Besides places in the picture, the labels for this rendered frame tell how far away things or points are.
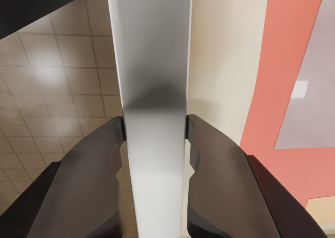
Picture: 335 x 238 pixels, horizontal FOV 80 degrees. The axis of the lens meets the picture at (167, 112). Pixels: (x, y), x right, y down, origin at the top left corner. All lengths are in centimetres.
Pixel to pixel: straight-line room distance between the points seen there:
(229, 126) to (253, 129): 2
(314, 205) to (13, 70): 157
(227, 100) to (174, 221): 11
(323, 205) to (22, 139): 193
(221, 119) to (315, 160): 11
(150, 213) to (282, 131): 13
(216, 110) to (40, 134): 179
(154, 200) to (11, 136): 189
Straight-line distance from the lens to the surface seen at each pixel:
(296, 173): 24
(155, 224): 19
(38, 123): 181
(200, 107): 16
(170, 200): 17
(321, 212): 31
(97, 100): 151
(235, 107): 16
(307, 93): 19
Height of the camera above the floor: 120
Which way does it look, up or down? 52 degrees down
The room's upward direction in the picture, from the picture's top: 176 degrees clockwise
